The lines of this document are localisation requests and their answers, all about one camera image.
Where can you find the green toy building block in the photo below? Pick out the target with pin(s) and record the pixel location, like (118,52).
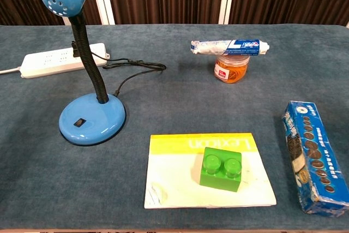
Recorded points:
(218,181)

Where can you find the blue gooseneck desk lamp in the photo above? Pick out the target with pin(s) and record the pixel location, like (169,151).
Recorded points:
(92,119)

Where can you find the white blue toothpaste tube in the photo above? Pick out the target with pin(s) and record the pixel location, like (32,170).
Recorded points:
(240,47)

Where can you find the blue sandwich cookie box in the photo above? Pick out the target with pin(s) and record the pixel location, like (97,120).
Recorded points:
(316,156)

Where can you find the blue velvet tablecloth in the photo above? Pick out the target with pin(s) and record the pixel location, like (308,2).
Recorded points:
(174,102)

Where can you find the white power strip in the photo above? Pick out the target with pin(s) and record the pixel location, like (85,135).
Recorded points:
(49,64)

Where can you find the clear jar of rubber bands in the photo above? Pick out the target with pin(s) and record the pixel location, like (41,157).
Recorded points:
(231,70)

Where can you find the yellow white Lexicon book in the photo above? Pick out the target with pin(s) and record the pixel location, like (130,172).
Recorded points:
(174,173)

